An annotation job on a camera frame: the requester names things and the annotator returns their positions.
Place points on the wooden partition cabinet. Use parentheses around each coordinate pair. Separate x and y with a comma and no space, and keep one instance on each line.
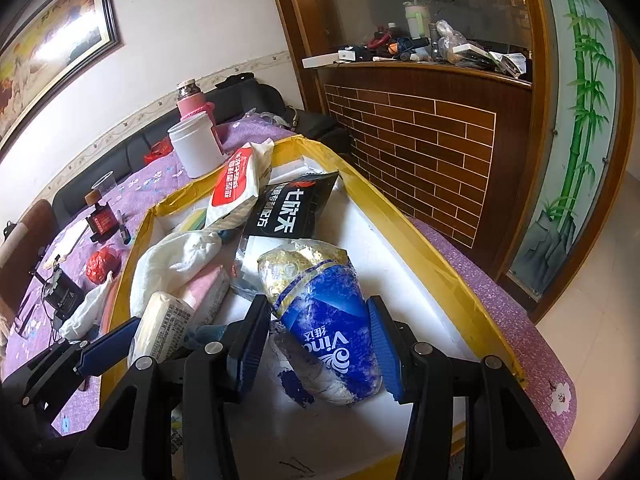
(425,125)

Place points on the yellow green sponge pack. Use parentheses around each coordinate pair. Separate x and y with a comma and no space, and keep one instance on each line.
(192,220)

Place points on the black packet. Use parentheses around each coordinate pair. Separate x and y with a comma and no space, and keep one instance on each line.
(290,210)

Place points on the black bag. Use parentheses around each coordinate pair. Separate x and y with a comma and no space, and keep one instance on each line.
(237,81)

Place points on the clear plastic wrap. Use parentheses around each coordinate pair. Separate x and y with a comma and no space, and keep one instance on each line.
(270,119)

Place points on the purple floral tablecloth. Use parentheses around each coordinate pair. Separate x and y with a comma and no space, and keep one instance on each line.
(500,310)

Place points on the framed wall painting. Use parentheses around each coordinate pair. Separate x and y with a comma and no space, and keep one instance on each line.
(50,45)

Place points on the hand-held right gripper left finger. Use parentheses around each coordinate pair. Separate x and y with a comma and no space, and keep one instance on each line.
(250,350)

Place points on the white jar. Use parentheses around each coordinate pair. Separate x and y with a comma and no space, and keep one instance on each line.
(197,150)

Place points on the bamboo print glass panel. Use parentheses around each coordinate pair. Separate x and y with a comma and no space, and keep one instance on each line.
(575,135)

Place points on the large red plastic bag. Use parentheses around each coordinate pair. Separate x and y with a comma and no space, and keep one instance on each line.
(159,152)

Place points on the long white box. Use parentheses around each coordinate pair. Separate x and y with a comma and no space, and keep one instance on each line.
(320,60)

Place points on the black pen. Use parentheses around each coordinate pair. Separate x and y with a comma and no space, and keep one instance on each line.
(123,230)

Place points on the pink tissue packet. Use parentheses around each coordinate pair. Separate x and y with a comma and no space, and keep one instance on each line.
(207,290)

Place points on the small red plastic bag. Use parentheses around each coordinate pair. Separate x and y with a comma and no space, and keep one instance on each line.
(102,265)

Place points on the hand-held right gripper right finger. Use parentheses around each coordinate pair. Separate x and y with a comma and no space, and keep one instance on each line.
(387,355)

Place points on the white tissue pack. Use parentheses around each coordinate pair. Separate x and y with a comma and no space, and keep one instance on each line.
(160,320)

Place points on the pink bottle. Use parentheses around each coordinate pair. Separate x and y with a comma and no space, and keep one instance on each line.
(192,107)

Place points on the silver foil bag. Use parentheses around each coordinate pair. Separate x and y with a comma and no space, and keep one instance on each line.
(247,265)

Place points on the green white tumbler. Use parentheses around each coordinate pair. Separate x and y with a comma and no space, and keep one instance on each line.
(414,20)

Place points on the dark sofa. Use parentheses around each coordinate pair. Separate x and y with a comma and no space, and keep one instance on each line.
(75,192)

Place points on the shelf clutter pile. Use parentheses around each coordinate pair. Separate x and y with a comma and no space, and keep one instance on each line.
(450,50)

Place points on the white box yellow rim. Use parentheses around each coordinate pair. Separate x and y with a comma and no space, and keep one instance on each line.
(350,425)

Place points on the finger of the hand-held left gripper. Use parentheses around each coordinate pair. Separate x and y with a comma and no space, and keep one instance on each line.
(107,345)

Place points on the dark bottle red label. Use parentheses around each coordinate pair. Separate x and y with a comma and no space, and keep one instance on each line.
(102,222)

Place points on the red white wipes packet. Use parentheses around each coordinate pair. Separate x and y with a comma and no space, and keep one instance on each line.
(235,185)

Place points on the brown armchair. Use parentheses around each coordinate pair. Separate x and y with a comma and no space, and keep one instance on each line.
(30,230)

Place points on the blue tissue roll packet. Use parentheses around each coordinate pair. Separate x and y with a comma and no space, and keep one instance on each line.
(320,310)

